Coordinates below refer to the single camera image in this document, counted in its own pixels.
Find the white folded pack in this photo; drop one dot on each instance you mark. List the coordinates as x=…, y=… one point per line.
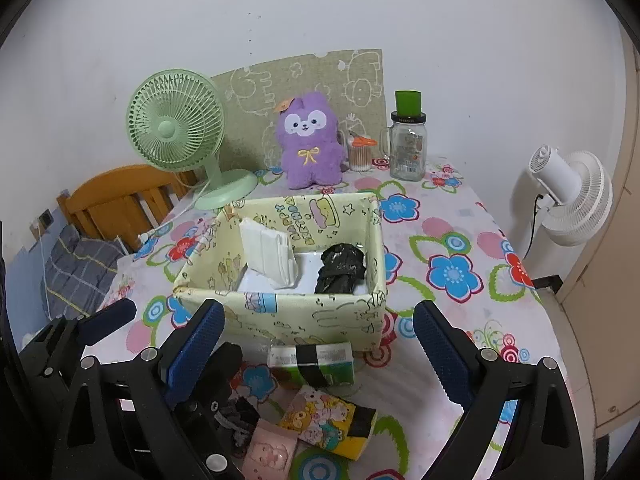
x=265, y=255

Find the wall socket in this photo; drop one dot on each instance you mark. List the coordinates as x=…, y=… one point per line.
x=46, y=217

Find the black box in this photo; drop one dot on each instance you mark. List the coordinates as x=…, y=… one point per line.
x=547, y=282

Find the black plastic bag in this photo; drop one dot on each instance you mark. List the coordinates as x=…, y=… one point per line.
x=340, y=267

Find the purple plush toy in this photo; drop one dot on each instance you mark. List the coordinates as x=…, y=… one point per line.
x=310, y=165

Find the green pack with black band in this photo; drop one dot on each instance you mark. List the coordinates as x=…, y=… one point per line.
x=340, y=367

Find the glass jar mug green cap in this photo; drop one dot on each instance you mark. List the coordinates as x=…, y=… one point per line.
x=407, y=152

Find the yellow cartoon fabric storage box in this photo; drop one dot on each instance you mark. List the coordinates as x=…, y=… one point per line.
x=300, y=312

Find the yellow cartoon packet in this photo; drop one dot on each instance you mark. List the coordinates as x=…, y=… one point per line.
x=320, y=420

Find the cotton swab jar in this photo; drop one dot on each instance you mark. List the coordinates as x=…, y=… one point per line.
x=360, y=157

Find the white fan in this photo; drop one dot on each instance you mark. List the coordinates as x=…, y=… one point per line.
x=575, y=195

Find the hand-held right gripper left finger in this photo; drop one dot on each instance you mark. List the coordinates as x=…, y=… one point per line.
x=196, y=352

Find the blue bed sheet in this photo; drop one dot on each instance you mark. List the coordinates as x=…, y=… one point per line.
x=25, y=290

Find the grey plaid pillow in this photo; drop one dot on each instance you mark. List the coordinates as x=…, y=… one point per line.
x=80, y=265

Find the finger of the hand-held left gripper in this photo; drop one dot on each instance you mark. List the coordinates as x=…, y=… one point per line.
x=226, y=367
x=110, y=314

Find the pink cartoon packet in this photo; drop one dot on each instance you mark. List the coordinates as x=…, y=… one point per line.
x=267, y=452

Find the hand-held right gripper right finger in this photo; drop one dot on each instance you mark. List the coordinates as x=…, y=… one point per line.
x=442, y=355

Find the green desk fan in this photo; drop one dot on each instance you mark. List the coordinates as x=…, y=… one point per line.
x=172, y=125

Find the clear plastic container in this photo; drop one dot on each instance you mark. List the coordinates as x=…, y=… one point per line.
x=260, y=352

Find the green cartoon print board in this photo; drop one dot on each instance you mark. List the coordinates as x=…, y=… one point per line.
x=320, y=75

